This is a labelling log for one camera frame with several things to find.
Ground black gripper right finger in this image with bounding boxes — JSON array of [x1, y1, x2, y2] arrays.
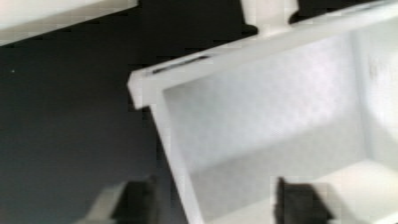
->
[[273, 178, 334, 224]]

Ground white drawer with knob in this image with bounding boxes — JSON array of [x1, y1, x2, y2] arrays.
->
[[127, 0, 398, 224]]

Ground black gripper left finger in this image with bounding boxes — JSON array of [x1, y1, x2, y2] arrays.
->
[[72, 176, 159, 224]]

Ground white left rail block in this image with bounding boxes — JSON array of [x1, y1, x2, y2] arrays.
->
[[0, 0, 138, 46]]

